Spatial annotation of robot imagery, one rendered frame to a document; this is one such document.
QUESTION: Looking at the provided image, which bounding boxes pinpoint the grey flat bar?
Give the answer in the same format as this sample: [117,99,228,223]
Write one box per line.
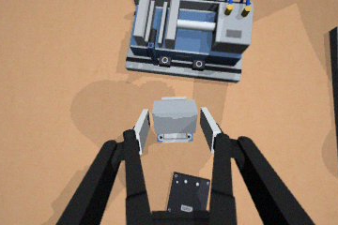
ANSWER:
[145,1,156,46]
[158,2,168,48]

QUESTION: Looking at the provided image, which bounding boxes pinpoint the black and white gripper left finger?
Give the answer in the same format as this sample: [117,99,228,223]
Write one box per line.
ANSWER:
[55,109,153,225]

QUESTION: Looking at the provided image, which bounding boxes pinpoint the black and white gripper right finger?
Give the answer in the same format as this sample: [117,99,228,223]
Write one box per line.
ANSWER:
[200,107,315,225]

